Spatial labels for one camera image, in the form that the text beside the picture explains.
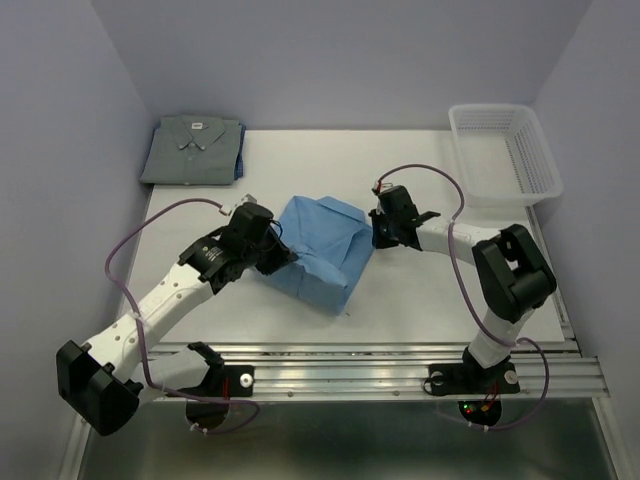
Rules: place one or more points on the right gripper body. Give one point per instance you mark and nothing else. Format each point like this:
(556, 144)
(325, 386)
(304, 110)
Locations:
(383, 227)

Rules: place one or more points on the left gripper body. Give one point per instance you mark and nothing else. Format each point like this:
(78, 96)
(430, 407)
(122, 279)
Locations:
(269, 255)

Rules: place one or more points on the blue long sleeve shirt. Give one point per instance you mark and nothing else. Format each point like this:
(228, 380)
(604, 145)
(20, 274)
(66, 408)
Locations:
(333, 244)

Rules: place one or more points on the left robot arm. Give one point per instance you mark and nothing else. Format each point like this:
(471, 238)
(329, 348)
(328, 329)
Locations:
(107, 378)

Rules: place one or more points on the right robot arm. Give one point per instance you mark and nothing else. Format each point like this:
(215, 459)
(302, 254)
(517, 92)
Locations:
(514, 277)

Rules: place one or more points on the folded blue checkered shirt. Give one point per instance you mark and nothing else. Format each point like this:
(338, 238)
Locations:
(239, 164)

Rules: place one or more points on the folded grey shirt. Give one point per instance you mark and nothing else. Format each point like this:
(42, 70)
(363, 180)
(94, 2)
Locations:
(188, 150)

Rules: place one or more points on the white plastic basket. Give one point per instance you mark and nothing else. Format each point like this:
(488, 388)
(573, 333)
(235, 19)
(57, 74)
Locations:
(504, 159)

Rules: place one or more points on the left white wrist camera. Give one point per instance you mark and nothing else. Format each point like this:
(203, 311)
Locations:
(228, 209)

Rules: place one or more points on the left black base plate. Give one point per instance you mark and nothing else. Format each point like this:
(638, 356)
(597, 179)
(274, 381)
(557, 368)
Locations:
(224, 382)

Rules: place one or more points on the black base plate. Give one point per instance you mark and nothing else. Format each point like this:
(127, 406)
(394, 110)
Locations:
(224, 382)
(448, 379)

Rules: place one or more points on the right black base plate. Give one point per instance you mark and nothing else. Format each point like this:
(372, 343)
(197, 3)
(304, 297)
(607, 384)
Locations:
(448, 379)

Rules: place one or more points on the aluminium rail frame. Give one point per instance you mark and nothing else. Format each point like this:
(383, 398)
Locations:
(347, 375)

